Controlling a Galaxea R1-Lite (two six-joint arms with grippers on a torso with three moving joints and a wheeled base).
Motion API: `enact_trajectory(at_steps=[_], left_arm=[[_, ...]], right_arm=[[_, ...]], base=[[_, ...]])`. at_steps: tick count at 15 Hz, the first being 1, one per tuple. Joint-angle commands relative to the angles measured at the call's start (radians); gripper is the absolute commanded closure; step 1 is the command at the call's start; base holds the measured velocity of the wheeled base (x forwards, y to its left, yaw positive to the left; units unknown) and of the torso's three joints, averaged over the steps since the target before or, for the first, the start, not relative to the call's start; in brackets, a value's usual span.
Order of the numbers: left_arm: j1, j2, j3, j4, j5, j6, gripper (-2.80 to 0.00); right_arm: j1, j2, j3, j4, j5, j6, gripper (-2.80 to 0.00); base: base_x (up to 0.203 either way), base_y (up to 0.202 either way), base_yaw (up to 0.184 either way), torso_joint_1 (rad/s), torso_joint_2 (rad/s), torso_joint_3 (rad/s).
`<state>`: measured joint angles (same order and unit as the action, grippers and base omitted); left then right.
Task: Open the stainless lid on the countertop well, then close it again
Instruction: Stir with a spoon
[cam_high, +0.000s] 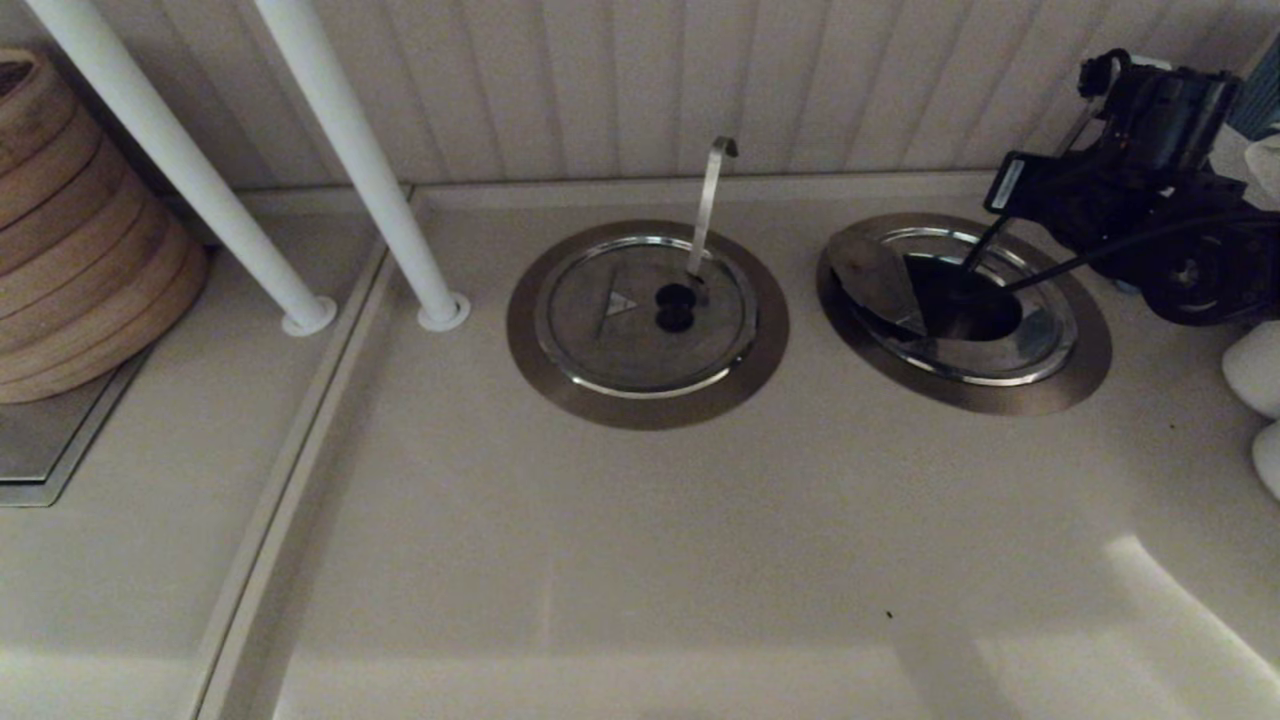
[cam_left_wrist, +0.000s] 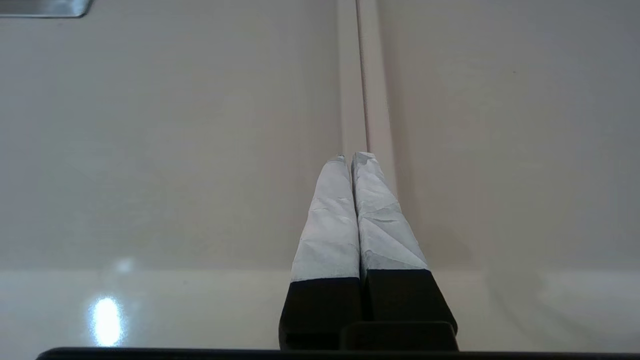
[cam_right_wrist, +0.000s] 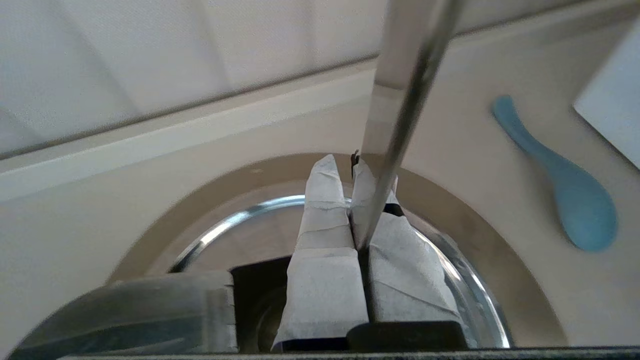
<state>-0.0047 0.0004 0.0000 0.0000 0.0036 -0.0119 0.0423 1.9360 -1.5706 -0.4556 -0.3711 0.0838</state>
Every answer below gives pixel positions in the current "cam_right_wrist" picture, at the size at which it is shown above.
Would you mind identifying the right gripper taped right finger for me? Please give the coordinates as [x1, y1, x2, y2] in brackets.
[350, 150, 468, 346]

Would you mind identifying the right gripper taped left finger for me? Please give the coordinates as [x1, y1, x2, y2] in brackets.
[272, 154, 370, 351]

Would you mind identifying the round steel lid black knob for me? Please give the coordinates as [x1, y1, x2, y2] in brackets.
[10, 195, 512, 357]

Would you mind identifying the steel ladle hooked handle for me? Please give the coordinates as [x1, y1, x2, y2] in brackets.
[355, 0, 467, 253]

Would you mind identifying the blue plastic rice spoon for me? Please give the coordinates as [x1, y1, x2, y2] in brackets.
[491, 95, 619, 253]

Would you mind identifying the white rectangular box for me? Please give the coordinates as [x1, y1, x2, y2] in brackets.
[573, 20, 640, 171]

